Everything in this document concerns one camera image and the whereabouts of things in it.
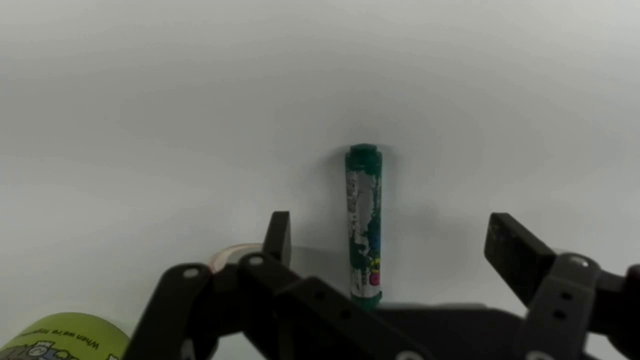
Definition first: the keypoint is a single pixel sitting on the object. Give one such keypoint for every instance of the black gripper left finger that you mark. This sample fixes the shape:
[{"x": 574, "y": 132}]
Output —
[{"x": 266, "y": 307}]

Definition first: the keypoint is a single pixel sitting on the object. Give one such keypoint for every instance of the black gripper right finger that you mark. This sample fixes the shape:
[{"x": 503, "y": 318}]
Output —
[{"x": 552, "y": 286}]

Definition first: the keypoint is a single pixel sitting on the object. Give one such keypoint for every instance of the green whiteboard marker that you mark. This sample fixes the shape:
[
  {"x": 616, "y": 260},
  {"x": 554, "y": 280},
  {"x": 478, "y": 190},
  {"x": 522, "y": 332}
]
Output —
[{"x": 364, "y": 227}]

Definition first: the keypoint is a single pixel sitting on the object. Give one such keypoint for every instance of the lime green cup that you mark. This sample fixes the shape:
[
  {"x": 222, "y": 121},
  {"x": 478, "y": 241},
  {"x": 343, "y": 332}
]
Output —
[{"x": 66, "y": 340}]

